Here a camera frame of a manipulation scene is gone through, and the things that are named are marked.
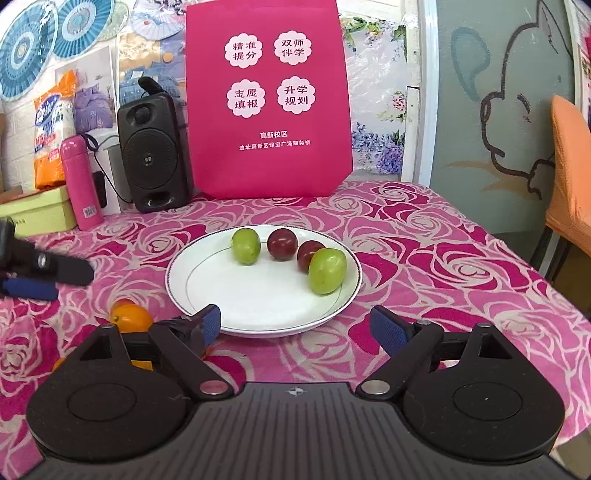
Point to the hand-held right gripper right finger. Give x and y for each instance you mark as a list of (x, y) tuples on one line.
[(385, 328)]

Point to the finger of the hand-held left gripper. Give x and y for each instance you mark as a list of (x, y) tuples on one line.
[(32, 289), (64, 270)]

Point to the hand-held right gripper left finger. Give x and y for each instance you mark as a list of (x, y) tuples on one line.
[(210, 324)]

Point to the white plate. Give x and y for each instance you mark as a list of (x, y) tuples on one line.
[(258, 295)]

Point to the green gift box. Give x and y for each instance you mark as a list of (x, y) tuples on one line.
[(41, 210)]

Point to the pink rose tablecloth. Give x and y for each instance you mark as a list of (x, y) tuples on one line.
[(438, 277)]

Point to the green plum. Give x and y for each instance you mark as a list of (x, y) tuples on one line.
[(245, 245), (327, 271)]

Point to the pink thermos bottle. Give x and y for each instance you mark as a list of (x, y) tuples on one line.
[(83, 184)]

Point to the orange paper cup pack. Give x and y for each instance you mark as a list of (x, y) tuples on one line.
[(53, 138)]

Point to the red plum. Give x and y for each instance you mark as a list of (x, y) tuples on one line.
[(307, 254), (281, 243)]

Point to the white carton box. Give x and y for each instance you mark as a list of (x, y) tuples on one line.
[(111, 166)]

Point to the black speaker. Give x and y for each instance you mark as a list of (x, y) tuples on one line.
[(152, 157)]

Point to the purple bedding poster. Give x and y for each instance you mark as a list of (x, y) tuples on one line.
[(90, 106)]

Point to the pink tote bag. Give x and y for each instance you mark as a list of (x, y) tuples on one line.
[(268, 170)]

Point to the blue paper fan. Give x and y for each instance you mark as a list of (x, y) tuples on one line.
[(85, 18), (21, 50)]

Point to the blue bedding poster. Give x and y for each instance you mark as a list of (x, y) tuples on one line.
[(161, 64)]

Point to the orange chair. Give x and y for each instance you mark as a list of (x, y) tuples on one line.
[(570, 175)]

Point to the pale green paper fan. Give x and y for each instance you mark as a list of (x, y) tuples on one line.
[(119, 18)]

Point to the white paper umbrella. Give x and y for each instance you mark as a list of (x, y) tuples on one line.
[(154, 21)]

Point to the cartoon painted door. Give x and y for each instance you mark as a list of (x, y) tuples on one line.
[(498, 92)]

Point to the floral wall poster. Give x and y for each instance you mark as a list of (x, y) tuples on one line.
[(374, 115)]

